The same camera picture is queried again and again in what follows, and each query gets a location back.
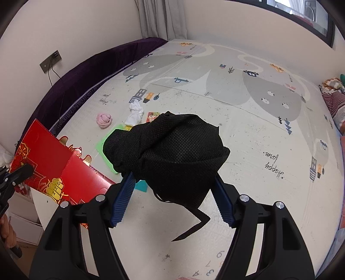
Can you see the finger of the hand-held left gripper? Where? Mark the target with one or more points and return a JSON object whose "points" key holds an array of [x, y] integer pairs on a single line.
{"points": [[23, 172]]}

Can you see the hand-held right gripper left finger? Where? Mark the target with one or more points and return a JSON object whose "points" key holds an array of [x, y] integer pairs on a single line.
{"points": [[124, 199]]}

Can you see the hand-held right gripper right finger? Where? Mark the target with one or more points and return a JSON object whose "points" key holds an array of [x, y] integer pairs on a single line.
{"points": [[224, 202]]}

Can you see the red gold-print paper box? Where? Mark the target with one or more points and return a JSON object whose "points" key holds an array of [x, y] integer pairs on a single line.
{"points": [[54, 156]]}

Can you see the black mesh garment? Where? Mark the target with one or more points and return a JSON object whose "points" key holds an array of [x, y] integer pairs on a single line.
{"points": [[175, 150]]}

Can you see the person's left hand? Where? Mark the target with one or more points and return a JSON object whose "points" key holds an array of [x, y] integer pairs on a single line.
{"points": [[6, 231]]}

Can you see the teal paper piece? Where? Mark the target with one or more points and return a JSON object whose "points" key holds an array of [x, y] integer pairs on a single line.
{"points": [[141, 186]]}

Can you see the white drawer cabinet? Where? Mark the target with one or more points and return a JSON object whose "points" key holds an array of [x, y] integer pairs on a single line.
{"points": [[24, 226]]}

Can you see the printed play mat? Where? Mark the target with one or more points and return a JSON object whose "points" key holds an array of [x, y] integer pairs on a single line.
{"points": [[242, 161]]}

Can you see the green paper sheet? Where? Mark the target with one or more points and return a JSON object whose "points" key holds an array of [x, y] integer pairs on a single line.
{"points": [[103, 144]]}

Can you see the small yellow wrapper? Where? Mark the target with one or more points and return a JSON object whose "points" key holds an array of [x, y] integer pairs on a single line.
{"points": [[127, 128]]}

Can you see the pink knotted cloth ball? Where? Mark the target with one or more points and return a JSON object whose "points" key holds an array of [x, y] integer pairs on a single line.
{"points": [[104, 120]]}

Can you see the red yellow snack packet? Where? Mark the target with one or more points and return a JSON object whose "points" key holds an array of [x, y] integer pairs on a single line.
{"points": [[151, 116]]}

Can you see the purple velvet cloth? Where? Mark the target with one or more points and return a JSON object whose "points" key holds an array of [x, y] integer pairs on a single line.
{"points": [[80, 75]]}

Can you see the maroon striped bedding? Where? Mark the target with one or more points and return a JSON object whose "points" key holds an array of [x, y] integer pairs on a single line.
{"points": [[338, 102]]}

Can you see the grey window curtain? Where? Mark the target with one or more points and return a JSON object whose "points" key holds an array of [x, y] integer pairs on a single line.
{"points": [[161, 18]]}

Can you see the black-framed window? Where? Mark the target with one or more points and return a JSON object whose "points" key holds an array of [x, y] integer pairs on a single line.
{"points": [[310, 16]]}

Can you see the grey wall socket panel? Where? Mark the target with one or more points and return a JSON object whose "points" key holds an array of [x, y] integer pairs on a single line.
{"points": [[50, 61]]}

